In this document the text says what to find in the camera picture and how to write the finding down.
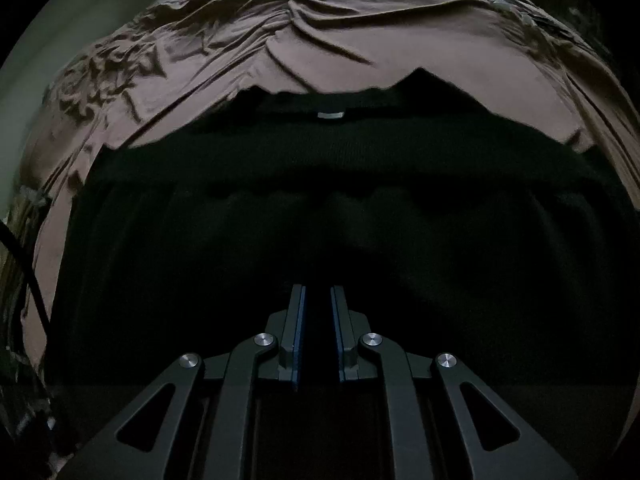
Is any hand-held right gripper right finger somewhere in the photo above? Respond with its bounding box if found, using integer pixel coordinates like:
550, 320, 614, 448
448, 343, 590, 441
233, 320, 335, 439
329, 285, 581, 480

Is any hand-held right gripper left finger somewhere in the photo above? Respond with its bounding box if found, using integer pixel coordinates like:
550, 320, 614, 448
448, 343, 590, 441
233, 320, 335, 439
57, 284, 307, 480

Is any black t-shirt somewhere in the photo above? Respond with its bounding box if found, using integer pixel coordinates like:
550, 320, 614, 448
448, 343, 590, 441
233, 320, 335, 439
45, 67, 631, 396

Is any bed with brown sheet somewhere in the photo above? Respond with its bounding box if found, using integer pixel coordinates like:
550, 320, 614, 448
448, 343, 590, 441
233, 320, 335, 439
15, 0, 640, 361

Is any crumpled brown duvet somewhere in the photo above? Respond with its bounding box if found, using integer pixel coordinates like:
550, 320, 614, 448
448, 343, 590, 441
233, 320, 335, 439
42, 0, 640, 161

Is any black cable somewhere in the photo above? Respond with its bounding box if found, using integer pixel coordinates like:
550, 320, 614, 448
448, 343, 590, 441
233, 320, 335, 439
0, 220, 53, 331

